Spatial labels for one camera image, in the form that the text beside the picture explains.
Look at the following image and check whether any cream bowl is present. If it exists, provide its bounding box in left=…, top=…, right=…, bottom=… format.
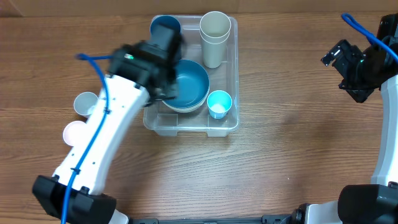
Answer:
left=163, top=86, right=210, bottom=113
left=163, top=100, right=205, bottom=113

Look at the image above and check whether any dark blue bowl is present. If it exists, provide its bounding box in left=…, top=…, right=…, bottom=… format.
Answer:
left=176, top=60, right=210, bottom=90

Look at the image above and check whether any dark blue tall cup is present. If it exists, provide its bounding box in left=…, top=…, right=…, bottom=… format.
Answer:
left=150, top=15, right=182, bottom=34

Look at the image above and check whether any light blue small cup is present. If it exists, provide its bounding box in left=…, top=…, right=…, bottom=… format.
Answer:
left=207, top=90, right=233, bottom=119

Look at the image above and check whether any cream tall cup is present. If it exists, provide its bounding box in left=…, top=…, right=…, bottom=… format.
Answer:
left=200, top=32, right=229, bottom=68
left=200, top=11, right=231, bottom=44

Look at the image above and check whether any grey small cup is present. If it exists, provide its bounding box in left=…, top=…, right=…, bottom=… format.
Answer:
left=73, top=92, right=98, bottom=118

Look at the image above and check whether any pink small cup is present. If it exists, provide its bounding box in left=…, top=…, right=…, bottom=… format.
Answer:
left=63, top=121, right=87, bottom=147

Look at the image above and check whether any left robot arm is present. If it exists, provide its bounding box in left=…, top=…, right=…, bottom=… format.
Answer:
left=32, top=40, right=181, bottom=223

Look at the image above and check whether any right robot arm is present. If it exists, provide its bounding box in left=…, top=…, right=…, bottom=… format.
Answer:
left=290, top=13, right=397, bottom=223

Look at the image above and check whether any clear plastic storage bin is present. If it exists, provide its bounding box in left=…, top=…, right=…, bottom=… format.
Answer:
left=143, top=15, right=239, bottom=137

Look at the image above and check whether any left blue cable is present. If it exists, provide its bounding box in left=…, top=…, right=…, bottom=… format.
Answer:
left=60, top=53, right=113, bottom=224

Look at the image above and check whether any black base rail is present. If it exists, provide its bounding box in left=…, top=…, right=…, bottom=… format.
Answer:
left=128, top=214, right=291, bottom=224

